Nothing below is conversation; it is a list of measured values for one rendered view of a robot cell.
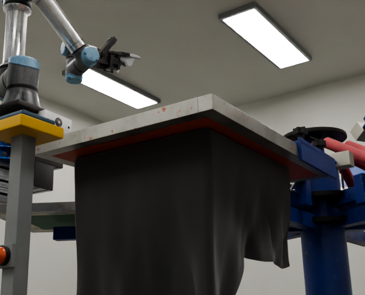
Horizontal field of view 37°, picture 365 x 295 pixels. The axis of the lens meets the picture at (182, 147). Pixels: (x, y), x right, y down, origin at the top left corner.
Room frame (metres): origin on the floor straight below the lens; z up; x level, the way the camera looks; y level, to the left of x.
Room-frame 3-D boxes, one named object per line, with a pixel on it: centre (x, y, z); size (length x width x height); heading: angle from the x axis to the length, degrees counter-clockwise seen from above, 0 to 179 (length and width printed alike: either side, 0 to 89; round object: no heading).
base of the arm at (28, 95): (1.93, 0.60, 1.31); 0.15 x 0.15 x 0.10
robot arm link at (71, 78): (2.17, 0.45, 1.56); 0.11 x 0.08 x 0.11; 35
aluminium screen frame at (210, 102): (1.61, -0.04, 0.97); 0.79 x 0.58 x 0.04; 146
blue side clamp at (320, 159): (1.66, -0.41, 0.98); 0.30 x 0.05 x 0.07; 146
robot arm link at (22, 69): (1.93, 0.61, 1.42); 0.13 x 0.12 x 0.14; 35
